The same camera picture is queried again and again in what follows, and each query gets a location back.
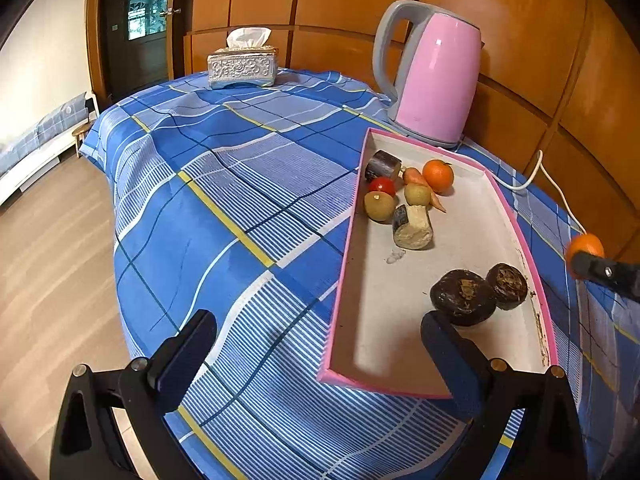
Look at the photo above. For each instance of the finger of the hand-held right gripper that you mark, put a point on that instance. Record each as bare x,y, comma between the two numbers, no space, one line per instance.
607,273

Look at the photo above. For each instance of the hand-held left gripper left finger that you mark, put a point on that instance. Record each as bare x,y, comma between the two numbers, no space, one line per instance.
187,352

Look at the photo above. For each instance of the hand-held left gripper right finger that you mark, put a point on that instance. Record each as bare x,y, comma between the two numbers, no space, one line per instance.
447,357

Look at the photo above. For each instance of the orange mandarin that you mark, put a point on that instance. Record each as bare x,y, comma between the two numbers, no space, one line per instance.
587,245
438,176

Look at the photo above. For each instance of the dark brown water chestnut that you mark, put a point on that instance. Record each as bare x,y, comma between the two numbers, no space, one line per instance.
506,286
462,297

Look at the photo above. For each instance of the pink cardboard tray box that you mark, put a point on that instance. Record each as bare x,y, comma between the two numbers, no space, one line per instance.
465,240

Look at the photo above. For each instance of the dark-skinned sugarcane piece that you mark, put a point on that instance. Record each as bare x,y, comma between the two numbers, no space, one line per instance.
382,165
412,228

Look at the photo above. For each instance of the small yellow round fruit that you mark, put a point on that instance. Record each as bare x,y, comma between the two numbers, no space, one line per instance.
380,206
417,194

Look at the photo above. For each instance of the red cherry tomato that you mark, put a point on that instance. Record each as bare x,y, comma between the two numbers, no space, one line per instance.
384,185

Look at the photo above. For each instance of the small orange carrot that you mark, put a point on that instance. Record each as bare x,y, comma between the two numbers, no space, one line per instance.
414,175

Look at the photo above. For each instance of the blue plaid tablecloth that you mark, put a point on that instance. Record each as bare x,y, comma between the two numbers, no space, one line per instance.
225,185

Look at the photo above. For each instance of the small wooden stool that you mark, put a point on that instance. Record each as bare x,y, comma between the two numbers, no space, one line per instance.
82,131

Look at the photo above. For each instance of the pink electric kettle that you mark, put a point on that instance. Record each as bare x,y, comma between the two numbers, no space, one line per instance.
435,85

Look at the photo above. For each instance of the white bench with plaid cushion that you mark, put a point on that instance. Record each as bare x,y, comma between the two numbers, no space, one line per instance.
30,150

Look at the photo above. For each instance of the silver embossed tissue box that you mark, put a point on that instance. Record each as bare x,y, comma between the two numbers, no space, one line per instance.
242,67

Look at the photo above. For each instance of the dark door with glass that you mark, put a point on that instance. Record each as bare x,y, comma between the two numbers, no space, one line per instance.
145,60

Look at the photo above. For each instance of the wooden wardrobe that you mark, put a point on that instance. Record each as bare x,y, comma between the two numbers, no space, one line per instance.
325,0

